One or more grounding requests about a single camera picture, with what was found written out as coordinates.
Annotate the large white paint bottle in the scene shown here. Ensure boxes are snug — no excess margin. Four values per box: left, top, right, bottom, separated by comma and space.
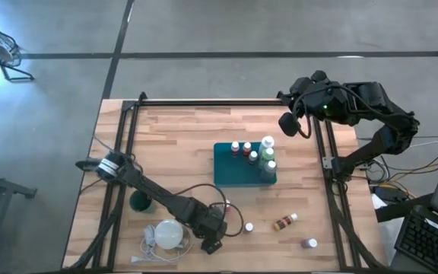
257, 135, 276, 157

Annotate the green plastic cup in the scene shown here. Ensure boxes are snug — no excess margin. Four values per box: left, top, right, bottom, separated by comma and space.
129, 190, 155, 213

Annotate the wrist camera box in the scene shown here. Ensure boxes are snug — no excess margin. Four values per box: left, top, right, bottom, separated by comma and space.
289, 76, 315, 98
208, 208, 228, 228

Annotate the black frame clamp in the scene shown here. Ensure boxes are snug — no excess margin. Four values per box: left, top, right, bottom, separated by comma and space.
275, 91, 292, 106

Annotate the large green paint bottle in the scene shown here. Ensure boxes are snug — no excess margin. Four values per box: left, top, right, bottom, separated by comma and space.
259, 147, 277, 168

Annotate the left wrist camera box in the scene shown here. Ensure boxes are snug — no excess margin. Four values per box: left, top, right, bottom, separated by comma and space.
208, 208, 228, 228

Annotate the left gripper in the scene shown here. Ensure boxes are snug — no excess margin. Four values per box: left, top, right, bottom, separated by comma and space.
195, 222, 226, 255

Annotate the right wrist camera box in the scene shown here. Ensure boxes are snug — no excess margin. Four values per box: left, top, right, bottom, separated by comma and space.
289, 76, 315, 98

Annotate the teal plastic bin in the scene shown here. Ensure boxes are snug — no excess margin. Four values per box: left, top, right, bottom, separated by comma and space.
212, 141, 278, 188

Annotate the black aluminium table frame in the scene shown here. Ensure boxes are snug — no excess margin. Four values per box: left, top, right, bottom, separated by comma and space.
66, 99, 386, 274

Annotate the small purple paint bottle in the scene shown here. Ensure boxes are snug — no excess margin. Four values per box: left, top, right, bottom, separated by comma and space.
300, 237, 319, 250

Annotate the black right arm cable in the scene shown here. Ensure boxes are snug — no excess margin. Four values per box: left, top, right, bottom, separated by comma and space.
290, 85, 341, 140

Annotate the black keyboard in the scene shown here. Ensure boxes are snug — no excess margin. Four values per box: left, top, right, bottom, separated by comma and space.
393, 210, 438, 274

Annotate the small yellow ochre paint bottle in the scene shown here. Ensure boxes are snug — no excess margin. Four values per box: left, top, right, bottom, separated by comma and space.
273, 212, 300, 232

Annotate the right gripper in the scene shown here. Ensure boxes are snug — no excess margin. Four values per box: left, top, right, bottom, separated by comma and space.
278, 70, 351, 137

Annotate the metal bowl with tool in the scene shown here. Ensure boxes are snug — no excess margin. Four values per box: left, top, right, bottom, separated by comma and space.
154, 218, 185, 250

